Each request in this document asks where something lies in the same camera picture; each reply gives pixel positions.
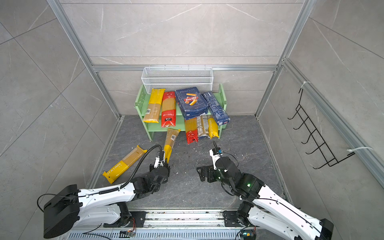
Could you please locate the yellow pasta bag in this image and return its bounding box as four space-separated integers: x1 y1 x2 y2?
164 128 181 163
102 145 147 184

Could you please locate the yellow Pastatime spaghetti bag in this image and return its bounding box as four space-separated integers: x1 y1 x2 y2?
208 116 219 139

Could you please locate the red spaghetti bag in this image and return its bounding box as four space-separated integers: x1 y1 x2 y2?
161 92 176 128
185 118 199 145

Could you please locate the clear black label pasta bag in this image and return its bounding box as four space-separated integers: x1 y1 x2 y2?
197 115 209 139

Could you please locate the long blue spaghetti box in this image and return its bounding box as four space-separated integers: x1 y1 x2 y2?
202 91 230 126

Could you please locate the yellow top brown spaghetti bag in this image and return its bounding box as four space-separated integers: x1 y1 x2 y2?
143 89 166 123

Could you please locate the blue Barilla rigatoni box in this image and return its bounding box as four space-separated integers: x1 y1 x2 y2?
175 87 209 120

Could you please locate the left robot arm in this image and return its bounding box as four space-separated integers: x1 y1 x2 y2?
43 167 170 239

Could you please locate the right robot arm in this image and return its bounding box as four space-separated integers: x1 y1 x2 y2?
197 157 334 240

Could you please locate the green metal shelf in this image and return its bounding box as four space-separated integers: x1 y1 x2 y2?
135 84 227 141

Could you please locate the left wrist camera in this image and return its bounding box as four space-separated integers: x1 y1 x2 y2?
154 151 165 169

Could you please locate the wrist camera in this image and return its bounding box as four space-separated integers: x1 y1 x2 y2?
209 147 222 170
154 151 165 169

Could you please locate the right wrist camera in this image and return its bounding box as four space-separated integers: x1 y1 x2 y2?
209 147 222 170

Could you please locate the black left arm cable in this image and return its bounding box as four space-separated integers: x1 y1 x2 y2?
118 144 163 190

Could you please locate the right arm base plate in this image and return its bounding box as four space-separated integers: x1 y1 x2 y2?
223 211 250 227

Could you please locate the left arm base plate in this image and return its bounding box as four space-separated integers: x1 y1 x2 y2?
103 211 147 228

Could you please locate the black wire hook rack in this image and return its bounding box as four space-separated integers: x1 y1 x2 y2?
287 89 355 170

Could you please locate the white wire mesh basket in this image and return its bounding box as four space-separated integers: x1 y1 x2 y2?
141 67 214 94

